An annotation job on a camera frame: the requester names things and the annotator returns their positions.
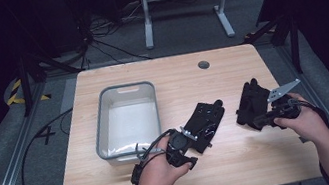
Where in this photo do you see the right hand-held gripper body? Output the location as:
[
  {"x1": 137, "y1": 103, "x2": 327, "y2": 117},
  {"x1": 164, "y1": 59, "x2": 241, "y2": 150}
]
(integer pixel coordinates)
[{"x1": 264, "y1": 78, "x2": 307, "y2": 123}]

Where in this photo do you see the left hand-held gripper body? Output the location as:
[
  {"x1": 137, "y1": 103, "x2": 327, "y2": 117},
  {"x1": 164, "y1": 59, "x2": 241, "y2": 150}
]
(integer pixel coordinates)
[{"x1": 161, "y1": 124, "x2": 203, "y2": 174}]

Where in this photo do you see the person's right hand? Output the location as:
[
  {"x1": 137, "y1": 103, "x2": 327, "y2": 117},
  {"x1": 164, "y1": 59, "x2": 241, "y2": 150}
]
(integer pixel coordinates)
[{"x1": 269, "y1": 88, "x2": 326, "y2": 148}]

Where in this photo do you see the person's left hand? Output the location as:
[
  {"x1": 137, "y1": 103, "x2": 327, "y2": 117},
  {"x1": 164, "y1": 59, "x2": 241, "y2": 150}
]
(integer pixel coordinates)
[{"x1": 138, "y1": 132, "x2": 198, "y2": 185}]

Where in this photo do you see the grey plastic bin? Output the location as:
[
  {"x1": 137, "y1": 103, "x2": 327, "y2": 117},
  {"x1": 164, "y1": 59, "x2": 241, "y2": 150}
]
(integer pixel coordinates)
[{"x1": 85, "y1": 79, "x2": 167, "y2": 169}]

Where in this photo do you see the black metal stand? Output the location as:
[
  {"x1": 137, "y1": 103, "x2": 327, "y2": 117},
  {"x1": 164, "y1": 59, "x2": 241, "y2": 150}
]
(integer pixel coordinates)
[
  {"x1": 13, "y1": 45, "x2": 88, "y2": 118},
  {"x1": 240, "y1": 13, "x2": 306, "y2": 82}
]

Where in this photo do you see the yellow black hazard tape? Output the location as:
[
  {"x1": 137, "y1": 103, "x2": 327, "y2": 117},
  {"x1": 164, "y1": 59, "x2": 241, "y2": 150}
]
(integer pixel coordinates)
[{"x1": 3, "y1": 74, "x2": 52, "y2": 108}]

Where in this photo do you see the right hand-held gripper cable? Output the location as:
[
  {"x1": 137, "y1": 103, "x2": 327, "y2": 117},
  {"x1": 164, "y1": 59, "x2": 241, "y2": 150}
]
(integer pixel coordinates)
[{"x1": 287, "y1": 92, "x2": 329, "y2": 185}]

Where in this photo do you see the grey cable grommet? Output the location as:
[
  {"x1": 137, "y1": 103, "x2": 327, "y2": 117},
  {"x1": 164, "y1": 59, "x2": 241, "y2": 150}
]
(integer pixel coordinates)
[{"x1": 197, "y1": 59, "x2": 211, "y2": 71}]

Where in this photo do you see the bundle of floor cables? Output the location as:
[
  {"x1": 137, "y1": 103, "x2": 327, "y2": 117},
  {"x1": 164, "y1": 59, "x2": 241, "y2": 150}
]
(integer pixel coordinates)
[{"x1": 71, "y1": 1, "x2": 153, "y2": 72}]

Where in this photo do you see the black cable on floor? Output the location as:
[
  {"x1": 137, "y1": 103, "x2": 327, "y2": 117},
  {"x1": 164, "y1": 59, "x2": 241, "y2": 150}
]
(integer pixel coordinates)
[{"x1": 10, "y1": 107, "x2": 87, "y2": 185}]

